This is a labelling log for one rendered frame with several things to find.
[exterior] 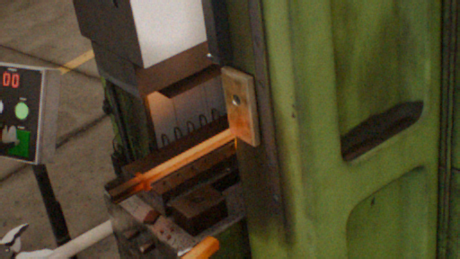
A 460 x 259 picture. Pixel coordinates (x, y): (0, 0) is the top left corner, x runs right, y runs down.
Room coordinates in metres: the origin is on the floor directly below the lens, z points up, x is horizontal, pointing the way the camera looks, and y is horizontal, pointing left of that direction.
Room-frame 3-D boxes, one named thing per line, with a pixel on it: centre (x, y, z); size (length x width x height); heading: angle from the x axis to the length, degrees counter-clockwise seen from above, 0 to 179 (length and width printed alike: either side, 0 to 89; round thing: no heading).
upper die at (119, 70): (1.77, -0.08, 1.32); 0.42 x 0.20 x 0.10; 119
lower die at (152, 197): (1.77, -0.08, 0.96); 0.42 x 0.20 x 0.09; 119
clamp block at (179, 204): (1.55, -0.04, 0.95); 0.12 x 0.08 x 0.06; 119
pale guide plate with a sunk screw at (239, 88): (1.46, -0.16, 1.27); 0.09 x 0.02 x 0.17; 29
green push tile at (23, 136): (1.96, 0.44, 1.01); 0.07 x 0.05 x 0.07; 54
